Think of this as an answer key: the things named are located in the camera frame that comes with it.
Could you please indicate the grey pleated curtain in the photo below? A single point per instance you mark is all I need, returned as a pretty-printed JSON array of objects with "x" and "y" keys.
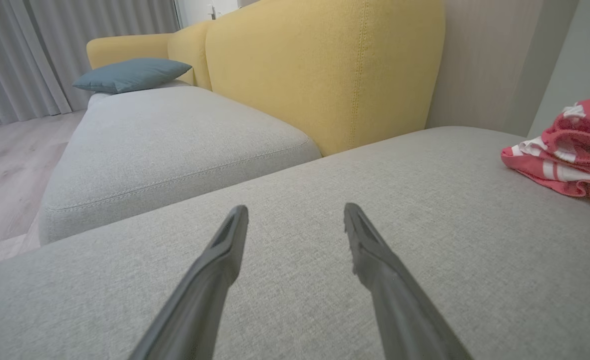
[{"x": 50, "y": 50}]

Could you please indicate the wide yellow sofa backrest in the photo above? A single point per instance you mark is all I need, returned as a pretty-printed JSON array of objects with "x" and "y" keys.
[{"x": 324, "y": 70}]

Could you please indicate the grey sofa chaise cushion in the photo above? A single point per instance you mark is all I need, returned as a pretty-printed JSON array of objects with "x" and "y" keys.
[{"x": 175, "y": 145}]

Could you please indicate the blue throw pillow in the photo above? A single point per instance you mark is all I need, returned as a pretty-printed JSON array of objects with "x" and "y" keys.
[{"x": 130, "y": 75}]

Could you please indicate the narrow yellow sofa backrest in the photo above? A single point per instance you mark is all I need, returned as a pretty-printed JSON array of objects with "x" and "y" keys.
[{"x": 190, "y": 47}]

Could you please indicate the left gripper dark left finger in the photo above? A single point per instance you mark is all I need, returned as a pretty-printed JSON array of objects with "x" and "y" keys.
[{"x": 200, "y": 290}]

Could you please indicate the yellow and grey sofa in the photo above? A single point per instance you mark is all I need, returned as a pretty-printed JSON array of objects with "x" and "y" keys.
[{"x": 449, "y": 225}]

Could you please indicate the red shorts white stripe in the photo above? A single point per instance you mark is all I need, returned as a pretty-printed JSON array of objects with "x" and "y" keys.
[{"x": 589, "y": 132}]

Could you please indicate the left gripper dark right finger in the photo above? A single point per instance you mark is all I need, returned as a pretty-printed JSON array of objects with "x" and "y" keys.
[{"x": 394, "y": 295}]

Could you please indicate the red Bulls 23 jersey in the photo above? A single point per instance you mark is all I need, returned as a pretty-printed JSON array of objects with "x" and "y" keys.
[{"x": 539, "y": 167}]

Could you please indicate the white door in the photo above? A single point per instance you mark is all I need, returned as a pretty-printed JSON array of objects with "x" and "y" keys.
[{"x": 197, "y": 10}]

